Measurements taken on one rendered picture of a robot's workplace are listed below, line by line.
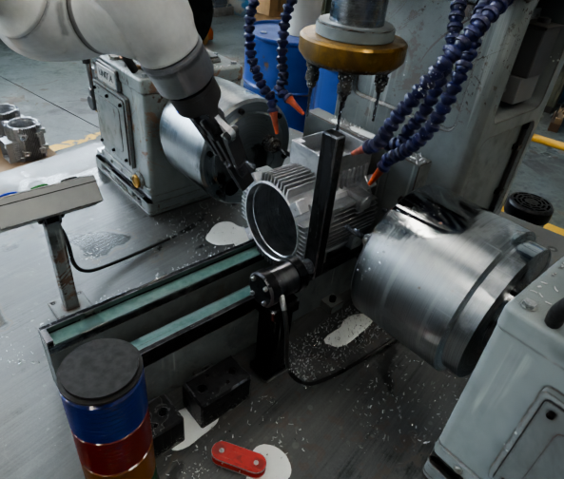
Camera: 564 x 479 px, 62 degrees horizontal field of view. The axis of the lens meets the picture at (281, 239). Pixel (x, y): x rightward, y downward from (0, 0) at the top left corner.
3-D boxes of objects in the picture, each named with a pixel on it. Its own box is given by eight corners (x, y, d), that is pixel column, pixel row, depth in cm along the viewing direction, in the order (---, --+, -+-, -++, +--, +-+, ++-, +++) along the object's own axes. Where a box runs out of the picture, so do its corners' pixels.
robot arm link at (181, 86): (176, 21, 68) (194, 56, 73) (128, 60, 66) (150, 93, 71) (212, 36, 63) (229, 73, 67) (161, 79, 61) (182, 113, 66)
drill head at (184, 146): (213, 141, 139) (213, 52, 124) (296, 195, 117) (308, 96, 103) (133, 161, 124) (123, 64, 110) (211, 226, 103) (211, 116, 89)
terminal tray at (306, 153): (330, 159, 99) (335, 126, 95) (367, 181, 93) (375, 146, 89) (286, 173, 93) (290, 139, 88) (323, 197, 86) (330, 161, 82)
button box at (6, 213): (94, 205, 90) (84, 179, 89) (105, 201, 84) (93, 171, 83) (-5, 234, 80) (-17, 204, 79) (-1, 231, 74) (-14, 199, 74)
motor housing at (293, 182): (307, 211, 111) (319, 135, 100) (368, 253, 99) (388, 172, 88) (238, 239, 99) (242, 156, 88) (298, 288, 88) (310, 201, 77)
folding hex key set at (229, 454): (268, 463, 73) (269, 456, 72) (262, 482, 70) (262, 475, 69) (216, 444, 75) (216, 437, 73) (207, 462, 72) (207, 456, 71)
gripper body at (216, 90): (223, 74, 67) (246, 122, 74) (191, 58, 72) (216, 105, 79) (184, 107, 66) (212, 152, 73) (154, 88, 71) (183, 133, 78)
